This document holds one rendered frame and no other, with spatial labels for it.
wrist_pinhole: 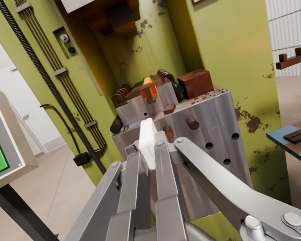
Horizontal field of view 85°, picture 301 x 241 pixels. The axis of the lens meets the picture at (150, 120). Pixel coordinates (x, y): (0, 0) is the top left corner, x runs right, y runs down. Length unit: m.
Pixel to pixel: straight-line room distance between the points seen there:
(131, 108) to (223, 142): 0.32
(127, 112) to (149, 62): 0.51
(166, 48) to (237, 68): 0.43
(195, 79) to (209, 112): 0.11
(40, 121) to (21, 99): 0.62
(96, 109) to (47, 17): 0.36
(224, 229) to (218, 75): 0.62
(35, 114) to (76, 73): 4.06
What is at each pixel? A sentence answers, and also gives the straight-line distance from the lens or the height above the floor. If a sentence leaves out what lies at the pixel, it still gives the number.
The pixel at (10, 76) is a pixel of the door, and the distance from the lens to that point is 4.81.
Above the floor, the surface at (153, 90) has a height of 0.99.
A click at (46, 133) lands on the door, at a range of 4.80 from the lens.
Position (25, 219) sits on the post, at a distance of 0.79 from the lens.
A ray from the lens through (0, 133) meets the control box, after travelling 0.60.
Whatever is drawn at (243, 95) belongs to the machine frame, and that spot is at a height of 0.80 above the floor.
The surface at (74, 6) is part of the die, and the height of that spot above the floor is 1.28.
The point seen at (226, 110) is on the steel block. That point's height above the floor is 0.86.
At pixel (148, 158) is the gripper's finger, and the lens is 0.16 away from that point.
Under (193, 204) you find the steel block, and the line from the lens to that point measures 0.70.
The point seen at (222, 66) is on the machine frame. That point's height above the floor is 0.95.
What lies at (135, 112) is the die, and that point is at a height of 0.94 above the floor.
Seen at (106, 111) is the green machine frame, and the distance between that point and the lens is 0.71.
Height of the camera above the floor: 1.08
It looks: 19 degrees down
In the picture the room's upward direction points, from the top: 24 degrees counter-clockwise
